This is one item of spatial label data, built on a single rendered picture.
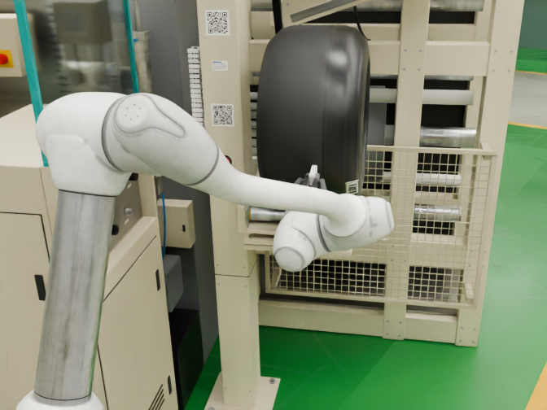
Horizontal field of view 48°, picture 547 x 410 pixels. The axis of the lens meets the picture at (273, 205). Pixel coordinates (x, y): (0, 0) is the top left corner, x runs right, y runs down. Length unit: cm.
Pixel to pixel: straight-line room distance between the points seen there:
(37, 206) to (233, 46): 79
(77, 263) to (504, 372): 217
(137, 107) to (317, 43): 98
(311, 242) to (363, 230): 13
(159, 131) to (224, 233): 124
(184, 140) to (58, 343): 42
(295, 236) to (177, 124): 53
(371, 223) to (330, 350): 158
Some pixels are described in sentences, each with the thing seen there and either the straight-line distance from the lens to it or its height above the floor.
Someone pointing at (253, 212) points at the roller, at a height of 91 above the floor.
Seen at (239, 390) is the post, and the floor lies 9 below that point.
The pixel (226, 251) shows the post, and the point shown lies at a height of 72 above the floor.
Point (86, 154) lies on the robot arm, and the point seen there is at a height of 142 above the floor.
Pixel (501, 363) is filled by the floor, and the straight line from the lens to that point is 299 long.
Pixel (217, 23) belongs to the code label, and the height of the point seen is 151.
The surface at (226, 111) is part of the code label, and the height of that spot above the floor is 123.
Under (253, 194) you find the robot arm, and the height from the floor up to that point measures 129.
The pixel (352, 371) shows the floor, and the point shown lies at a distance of 281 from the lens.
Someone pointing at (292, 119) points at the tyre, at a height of 127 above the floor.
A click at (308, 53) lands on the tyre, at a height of 144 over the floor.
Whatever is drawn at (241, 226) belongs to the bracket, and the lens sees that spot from 203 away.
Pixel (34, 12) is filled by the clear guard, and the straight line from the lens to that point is 150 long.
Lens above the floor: 176
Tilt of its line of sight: 24 degrees down
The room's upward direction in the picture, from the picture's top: 1 degrees counter-clockwise
